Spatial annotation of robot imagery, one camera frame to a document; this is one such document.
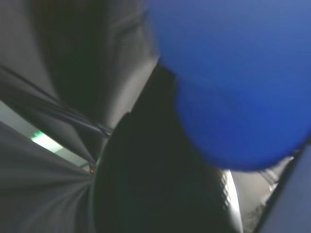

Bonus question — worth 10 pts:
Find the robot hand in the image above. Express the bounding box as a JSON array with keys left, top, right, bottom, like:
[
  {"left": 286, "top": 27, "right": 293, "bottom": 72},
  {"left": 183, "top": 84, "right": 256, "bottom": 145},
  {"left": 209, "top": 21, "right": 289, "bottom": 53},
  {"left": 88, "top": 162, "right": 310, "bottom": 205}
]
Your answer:
[{"left": 93, "top": 65, "right": 311, "bottom": 233}]

